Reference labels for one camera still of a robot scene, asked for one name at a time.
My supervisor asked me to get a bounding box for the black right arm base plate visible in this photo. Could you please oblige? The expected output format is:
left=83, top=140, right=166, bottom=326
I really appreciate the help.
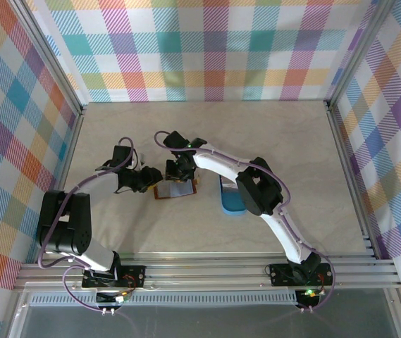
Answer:
left=269, top=262, right=335, bottom=287

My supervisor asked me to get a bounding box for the grey slotted cable duct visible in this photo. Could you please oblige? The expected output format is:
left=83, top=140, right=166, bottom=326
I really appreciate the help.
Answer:
left=27, top=294, right=302, bottom=306

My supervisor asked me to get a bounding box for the silver credit card stack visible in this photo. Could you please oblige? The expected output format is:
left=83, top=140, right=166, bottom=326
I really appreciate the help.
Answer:
left=221, top=177, right=239, bottom=193

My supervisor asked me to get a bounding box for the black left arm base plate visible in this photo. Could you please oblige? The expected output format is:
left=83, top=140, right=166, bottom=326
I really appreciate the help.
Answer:
left=81, top=264, right=147, bottom=289

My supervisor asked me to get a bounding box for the aluminium upright post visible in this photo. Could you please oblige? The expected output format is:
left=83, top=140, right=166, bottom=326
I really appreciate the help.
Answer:
left=8, top=0, right=89, bottom=119
left=322, top=0, right=398, bottom=111

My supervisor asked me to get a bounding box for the aluminium side rail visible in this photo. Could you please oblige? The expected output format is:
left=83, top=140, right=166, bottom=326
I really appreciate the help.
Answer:
left=37, top=105, right=88, bottom=263
left=322, top=100, right=381, bottom=261

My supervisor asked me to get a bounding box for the aluminium mounting rail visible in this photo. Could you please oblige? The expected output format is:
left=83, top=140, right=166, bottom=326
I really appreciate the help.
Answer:
left=13, top=250, right=401, bottom=293

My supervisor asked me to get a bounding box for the blue plastic card tray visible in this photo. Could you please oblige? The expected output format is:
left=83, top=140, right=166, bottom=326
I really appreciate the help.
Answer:
left=217, top=175, right=249, bottom=216

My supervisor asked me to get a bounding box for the brown leather card holder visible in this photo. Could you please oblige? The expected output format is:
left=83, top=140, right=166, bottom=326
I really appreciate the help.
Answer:
left=153, top=175, right=202, bottom=201

